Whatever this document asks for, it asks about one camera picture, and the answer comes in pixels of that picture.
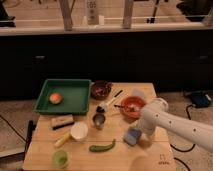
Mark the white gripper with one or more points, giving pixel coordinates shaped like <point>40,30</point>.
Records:
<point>146,127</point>

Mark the blue sponge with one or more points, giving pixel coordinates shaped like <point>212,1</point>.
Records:
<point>132,136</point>

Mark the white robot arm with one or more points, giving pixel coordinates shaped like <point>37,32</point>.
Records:
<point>155,113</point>

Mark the small metal cup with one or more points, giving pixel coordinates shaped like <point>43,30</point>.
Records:
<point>99,120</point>

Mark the light green plastic cup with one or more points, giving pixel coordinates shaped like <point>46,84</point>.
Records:
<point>60,159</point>

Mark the orange red bowl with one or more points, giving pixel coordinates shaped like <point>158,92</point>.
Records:
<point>131,106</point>

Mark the blue device on floor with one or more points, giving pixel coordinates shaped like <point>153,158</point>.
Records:
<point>200,99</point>

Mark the dark brown bowl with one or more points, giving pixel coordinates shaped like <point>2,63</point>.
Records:
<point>101,89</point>

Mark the green cucumber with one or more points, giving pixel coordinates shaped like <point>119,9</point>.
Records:
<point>102,148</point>

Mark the green plastic tray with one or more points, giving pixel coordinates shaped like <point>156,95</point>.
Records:
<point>75,97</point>

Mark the orange bread roll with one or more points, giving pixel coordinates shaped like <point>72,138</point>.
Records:
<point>55,98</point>

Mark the white spoon black handle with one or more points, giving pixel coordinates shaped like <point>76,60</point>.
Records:
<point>102,107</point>

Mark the white cup yellow handle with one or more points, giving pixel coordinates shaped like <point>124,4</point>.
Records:
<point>78,132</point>

